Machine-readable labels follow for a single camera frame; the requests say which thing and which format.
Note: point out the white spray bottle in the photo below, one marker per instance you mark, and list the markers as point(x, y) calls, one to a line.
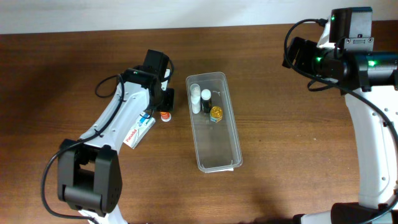
point(195, 98)

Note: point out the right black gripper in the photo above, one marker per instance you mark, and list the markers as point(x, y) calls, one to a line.
point(296, 52)

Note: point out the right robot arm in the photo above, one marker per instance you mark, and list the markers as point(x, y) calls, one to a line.
point(368, 82)

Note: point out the small jar gold lid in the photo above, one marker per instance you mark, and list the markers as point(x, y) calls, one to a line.
point(216, 114)

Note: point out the white Panadol medicine box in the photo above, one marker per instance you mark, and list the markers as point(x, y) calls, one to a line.
point(138, 130)

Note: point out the clear plastic container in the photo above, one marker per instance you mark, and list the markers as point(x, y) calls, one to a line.
point(217, 145)

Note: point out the orange effervescent tablet tube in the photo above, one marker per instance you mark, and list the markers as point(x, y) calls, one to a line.
point(165, 116)

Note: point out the dark bottle white cap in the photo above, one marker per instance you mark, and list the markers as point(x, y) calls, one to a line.
point(206, 100)

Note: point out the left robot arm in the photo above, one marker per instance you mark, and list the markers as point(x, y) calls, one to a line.
point(89, 175)

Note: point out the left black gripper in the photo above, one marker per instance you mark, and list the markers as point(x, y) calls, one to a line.
point(167, 100)

